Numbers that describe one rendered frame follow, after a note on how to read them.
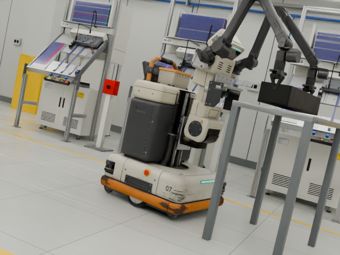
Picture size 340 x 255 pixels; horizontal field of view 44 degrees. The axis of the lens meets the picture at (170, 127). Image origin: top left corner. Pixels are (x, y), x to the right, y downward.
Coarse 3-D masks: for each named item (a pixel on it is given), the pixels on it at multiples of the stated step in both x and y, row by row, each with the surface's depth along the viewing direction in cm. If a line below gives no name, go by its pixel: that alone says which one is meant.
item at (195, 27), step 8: (184, 16) 460; (192, 16) 456; (200, 16) 452; (184, 24) 460; (192, 24) 456; (200, 24) 452; (208, 24) 448; (216, 24) 445; (224, 24) 442; (184, 32) 460; (192, 32) 456; (200, 32) 452; (208, 32) 448; (216, 32) 445; (200, 40) 452
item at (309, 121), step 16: (272, 112) 217; (288, 112) 213; (272, 128) 286; (304, 128) 208; (336, 128) 262; (224, 144) 232; (272, 144) 285; (304, 144) 207; (336, 144) 261; (224, 160) 232; (304, 160) 209; (224, 176) 234; (288, 192) 210; (320, 192) 265; (208, 208) 235; (256, 208) 289; (288, 208) 210; (320, 208) 265; (208, 224) 235; (256, 224) 291; (288, 224) 211; (320, 224) 268
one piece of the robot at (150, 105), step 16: (176, 64) 310; (144, 80) 279; (144, 96) 276; (160, 96) 270; (176, 96) 283; (192, 96) 286; (144, 112) 275; (160, 112) 273; (176, 112) 285; (128, 128) 282; (144, 128) 274; (160, 128) 276; (176, 128) 286; (128, 144) 281; (144, 144) 274; (160, 144) 281; (176, 144) 286; (144, 160) 275; (160, 160) 287; (176, 160) 293
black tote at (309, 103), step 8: (264, 88) 227; (272, 88) 225; (280, 88) 222; (288, 88) 220; (296, 88) 225; (264, 96) 227; (272, 96) 225; (280, 96) 222; (288, 96) 220; (296, 96) 228; (304, 96) 238; (312, 96) 250; (272, 104) 230; (280, 104) 222; (288, 104) 220; (296, 104) 231; (304, 104) 241; (312, 104) 254; (304, 112) 255; (312, 112) 257
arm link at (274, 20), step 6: (258, 0) 240; (264, 0) 238; (270, 0) 240; (264, 6) 237; (270, 6) 234; (264, 12) 237; (270, 12) 233; (270, 18) 232; (276, 18) 229; (270, 24) 231; (276, 24) 228; (276, 30) 227; (282, 30) 224; (276, 36) 225; (282, 36) 223; (288, 36) 226; (288, 42) 221
